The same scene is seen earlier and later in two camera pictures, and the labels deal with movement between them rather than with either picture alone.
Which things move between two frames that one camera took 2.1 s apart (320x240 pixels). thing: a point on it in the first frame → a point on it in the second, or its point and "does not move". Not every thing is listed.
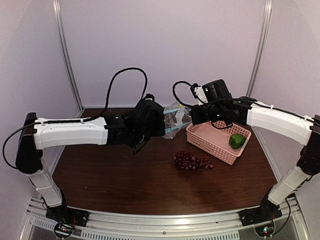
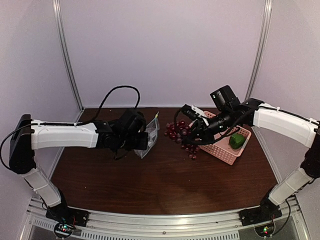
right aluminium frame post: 261,49 does not move
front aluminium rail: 292,224 does not move
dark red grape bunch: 184,161 → 176,131
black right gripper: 197,118 → 201,131
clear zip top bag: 176,117 → 152,129
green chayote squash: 237,140 does not move
